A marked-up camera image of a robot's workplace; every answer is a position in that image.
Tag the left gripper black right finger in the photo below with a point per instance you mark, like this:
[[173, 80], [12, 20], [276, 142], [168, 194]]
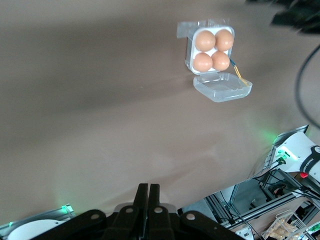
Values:
[[165, 225]]

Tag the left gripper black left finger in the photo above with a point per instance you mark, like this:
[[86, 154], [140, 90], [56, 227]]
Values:
[[125, 222]]

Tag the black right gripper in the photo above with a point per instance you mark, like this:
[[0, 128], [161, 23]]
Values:
[[297, 17]]

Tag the brown egg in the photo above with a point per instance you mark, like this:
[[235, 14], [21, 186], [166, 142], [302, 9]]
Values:
[[205, 41], [220, 61], [224, 39], [202, 62]]

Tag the clear plastic egg box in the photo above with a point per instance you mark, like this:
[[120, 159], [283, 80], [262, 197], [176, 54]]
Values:
[[222, 87]]

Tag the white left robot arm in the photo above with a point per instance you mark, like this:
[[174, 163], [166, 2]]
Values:
[[30, 230]]

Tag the small white device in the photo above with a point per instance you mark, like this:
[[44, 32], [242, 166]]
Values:
[[246, 233]]

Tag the red connector cap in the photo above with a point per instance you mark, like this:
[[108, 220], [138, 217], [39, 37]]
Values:
[[303, 174]]

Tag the aluminium frame rail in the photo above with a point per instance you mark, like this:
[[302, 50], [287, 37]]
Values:
[[262, 208]]

